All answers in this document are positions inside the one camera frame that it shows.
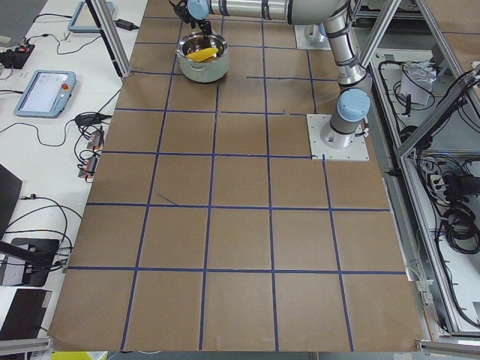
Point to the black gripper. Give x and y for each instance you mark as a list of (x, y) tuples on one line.
[(206, 27)]

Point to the yellow corn cob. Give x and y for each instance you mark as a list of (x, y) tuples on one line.
[(202, 54)]

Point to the pale green cooking pot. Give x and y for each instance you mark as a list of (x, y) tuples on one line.
[(210, 70)]

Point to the black power adapter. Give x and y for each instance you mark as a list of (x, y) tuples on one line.
[(126, 25)]

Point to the blue teach pendant far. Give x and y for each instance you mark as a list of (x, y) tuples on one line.
[(82, 21)]

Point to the blue teach pendant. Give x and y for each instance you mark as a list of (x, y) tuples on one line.
[(46, 94), (82, 21)]

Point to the blue teach pendant near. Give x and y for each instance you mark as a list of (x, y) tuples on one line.
[(46, 94)]

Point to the crumpled white paper bag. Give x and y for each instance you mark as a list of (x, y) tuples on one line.
[(417, 82)]

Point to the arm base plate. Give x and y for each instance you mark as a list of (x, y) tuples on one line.
[(303, 44), (327, 145)]

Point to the aluminium frame post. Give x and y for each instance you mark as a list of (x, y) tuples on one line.
[(104, 21)]

